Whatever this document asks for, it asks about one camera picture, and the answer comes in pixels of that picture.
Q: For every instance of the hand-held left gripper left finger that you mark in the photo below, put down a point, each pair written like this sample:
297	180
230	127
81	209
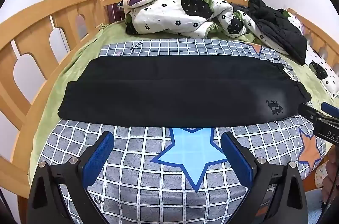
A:
98	157

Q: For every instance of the white strawberry print pillow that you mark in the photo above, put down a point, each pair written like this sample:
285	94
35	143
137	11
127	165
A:
317	70

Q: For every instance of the grey checked star bed sheet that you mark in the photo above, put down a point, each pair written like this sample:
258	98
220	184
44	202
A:
132	173

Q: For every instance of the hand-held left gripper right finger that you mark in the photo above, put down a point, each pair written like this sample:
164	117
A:
238	157

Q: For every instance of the person's right hand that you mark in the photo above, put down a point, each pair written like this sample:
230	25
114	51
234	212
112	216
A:
332	176

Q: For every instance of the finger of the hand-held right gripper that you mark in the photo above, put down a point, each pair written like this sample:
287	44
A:
308	111
330	108

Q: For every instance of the green fleece blanket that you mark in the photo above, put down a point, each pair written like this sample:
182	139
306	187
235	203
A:
76	65

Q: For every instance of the white star print cloth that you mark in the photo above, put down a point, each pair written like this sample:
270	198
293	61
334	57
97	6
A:
320	173

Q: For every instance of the wooden bed frame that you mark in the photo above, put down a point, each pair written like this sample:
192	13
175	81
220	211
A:
26	27

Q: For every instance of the white flower print quilt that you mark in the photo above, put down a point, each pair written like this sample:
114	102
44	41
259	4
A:
169	17

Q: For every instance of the black padded jacket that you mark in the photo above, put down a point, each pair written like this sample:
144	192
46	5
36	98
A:
278	30

